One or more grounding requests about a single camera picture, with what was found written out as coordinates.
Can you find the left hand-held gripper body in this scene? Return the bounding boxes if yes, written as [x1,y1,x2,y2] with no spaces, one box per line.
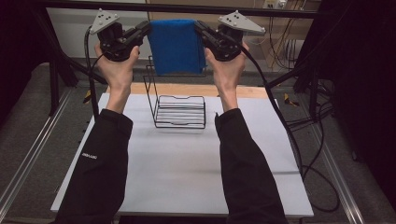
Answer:
[89,8,138,63]

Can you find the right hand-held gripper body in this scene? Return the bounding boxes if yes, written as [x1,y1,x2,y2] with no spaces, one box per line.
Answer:
[211,9,266,63]

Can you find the blue towel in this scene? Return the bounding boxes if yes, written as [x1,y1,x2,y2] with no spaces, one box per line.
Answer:
[147,19,207,77]

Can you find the black wire rack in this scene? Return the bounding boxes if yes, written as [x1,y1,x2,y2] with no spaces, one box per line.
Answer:
[143,55,207,130]

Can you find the person's right hand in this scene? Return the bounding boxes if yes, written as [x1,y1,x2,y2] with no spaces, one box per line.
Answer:
[204,41,250,93]

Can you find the person's left hand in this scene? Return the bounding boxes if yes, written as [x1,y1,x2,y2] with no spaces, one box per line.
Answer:
[93,43,140,91]

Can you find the white power strip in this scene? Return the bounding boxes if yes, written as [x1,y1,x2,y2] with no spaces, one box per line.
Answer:
[262,0,288,9]

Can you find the dark curtain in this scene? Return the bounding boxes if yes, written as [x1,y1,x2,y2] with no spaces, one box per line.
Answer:
[0,0,48,125]
[320,0,396,200]

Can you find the white table sheet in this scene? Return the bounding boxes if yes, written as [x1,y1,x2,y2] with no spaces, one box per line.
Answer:
[50,92,315,217]

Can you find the black horizontal frame bar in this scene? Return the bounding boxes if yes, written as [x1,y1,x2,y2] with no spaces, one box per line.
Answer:
[31,0,323,19]

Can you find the left hand-held gripper cable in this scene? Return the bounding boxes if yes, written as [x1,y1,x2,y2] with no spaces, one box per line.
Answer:
[83,26,101,122]

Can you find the hand-held gripper cable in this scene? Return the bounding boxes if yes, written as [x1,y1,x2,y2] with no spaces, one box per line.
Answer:
[239,45,341,214]
[83,26,101,122]

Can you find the hanging black cables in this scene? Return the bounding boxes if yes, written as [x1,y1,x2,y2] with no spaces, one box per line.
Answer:
[269,17,301,70]

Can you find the black frame stand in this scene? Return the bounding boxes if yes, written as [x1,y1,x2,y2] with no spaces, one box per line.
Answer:
[262,59,323,120]
[32,6,111,117]

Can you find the bundle of black floor cables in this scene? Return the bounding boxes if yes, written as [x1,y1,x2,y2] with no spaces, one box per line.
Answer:
[283,78,335,133]

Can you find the aluminium rail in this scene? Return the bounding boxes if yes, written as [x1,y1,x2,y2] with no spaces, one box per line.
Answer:
[311,124,365,224]
[0,88,74,213]

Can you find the right hand-held gripper cable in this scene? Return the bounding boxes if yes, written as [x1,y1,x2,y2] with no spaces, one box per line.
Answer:
[239,45,341,214]

